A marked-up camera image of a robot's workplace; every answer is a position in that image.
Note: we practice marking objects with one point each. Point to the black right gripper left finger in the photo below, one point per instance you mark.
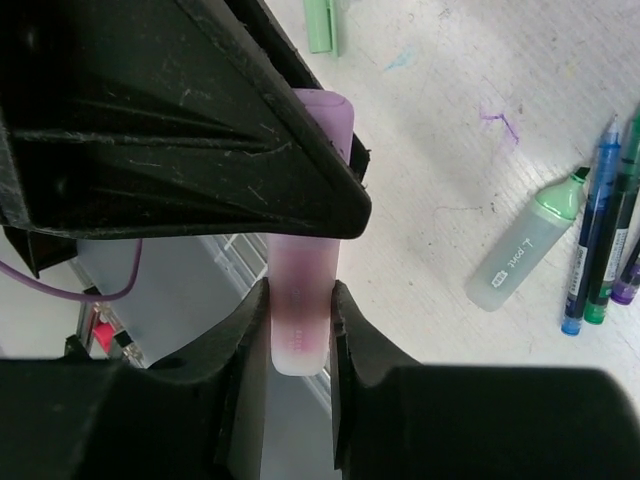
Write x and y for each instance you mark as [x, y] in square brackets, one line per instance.
[195, 414]

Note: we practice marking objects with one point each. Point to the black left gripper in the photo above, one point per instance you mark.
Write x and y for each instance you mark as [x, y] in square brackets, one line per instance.
[38, 249]

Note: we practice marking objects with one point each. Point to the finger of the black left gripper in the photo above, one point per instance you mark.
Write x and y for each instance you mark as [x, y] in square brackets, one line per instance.
[272, 64]
[128, 119]

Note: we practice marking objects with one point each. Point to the green highlighter cap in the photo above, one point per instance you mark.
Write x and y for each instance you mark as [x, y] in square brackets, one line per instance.
[322, 26]

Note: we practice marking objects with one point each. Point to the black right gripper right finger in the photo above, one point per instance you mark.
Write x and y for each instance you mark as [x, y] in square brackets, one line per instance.
[395, 418]

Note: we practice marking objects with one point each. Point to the green highlighter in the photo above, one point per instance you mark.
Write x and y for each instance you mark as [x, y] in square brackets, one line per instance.
[539, 226]

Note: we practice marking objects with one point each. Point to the green thin pen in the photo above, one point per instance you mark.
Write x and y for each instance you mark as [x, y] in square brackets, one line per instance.
[614, 229]

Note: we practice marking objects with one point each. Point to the purple thin pen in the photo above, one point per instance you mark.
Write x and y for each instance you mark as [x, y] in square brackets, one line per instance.
[627, 285]

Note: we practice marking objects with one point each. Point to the blue thin pen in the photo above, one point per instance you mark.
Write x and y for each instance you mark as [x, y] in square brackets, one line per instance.
[600, 190]

